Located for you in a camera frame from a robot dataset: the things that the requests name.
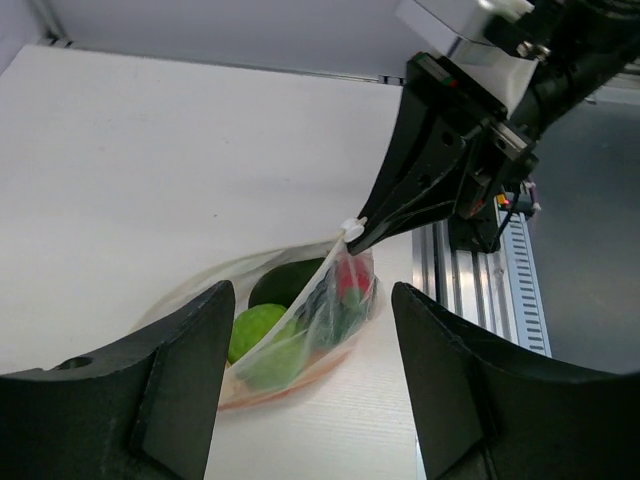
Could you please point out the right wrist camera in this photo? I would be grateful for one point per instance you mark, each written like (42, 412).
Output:
(455, 29)

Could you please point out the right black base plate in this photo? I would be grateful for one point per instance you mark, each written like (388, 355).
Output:
(476, 235)

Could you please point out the green lime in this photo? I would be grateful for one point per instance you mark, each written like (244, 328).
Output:
(280, 360)

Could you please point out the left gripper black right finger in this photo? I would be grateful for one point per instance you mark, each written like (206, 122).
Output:
(486, 408)

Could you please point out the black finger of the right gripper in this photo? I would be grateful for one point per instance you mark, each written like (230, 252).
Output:
(419, 199)
(431, 132)

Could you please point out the right aluminium frame post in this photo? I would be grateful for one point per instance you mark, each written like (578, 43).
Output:
(54, 34)

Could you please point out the green avocado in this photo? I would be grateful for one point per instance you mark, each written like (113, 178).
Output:
(282, 284)

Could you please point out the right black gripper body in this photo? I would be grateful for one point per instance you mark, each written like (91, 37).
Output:
(484, 159)

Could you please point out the red chili pepper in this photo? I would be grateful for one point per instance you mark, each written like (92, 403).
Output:
(354, 278)

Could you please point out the white slotted cable duct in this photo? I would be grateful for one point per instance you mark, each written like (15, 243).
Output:
(528, 310)

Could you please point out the clear zip top bag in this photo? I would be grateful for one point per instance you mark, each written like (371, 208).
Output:
(243, 273)

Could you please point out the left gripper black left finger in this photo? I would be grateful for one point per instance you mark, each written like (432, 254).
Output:
(142, 407)

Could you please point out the aluminium mounting rail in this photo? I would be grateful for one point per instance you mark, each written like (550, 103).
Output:
(467, 284)

